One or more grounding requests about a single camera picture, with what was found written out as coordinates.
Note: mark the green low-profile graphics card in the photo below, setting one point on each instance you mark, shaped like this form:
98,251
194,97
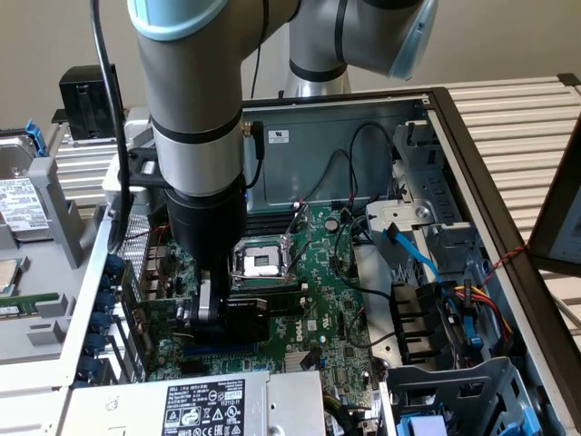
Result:
163,318

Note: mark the silver hard disk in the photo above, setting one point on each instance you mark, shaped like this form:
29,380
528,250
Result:
22,195

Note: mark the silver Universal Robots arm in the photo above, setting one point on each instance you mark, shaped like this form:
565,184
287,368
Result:
195,91

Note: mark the black plastic fan shroud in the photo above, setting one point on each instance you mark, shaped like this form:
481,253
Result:
417,318

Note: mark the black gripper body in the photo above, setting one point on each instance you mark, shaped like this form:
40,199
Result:
206,218

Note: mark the open grey PC case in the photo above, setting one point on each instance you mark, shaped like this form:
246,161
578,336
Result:
318,163

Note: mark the black table end cap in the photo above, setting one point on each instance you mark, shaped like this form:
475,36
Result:
569,81

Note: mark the silver CPU chip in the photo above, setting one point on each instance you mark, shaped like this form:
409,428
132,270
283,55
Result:
9,274

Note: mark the round coin battery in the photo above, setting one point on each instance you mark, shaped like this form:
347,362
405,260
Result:
331,224

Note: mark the CPU socket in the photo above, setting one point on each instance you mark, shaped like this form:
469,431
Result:
263,263

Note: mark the silver metal disk bay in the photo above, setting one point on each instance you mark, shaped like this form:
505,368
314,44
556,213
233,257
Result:
436,191

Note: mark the green RAM stick with label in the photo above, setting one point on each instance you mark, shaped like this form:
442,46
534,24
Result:
286,303

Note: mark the blue slot latch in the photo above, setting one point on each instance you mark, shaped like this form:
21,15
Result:
116,265
103,302
89,367
101,323
105,283
96,344

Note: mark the dark framed panel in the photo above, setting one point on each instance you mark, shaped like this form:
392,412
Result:
556,213

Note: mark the metal socket cover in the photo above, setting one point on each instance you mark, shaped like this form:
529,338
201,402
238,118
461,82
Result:
300,231

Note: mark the blue plastic disk bracket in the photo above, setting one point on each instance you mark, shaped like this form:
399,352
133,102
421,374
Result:
36,138

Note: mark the black plastic box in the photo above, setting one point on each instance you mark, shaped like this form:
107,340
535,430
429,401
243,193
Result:
84,102

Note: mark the green Dell motherboard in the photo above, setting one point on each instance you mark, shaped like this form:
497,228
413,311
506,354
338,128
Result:
327,290

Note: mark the grey parts rack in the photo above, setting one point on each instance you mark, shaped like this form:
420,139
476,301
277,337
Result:
50,281

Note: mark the silver chipset heatsink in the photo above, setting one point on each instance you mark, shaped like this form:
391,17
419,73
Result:
299,362

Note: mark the silver power supply unit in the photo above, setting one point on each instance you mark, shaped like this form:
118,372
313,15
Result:
204,404

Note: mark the blue disk carrier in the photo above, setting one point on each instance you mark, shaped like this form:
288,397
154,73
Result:
422,427

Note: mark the grey plastic disk cage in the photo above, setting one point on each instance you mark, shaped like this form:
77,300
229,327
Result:
458,395

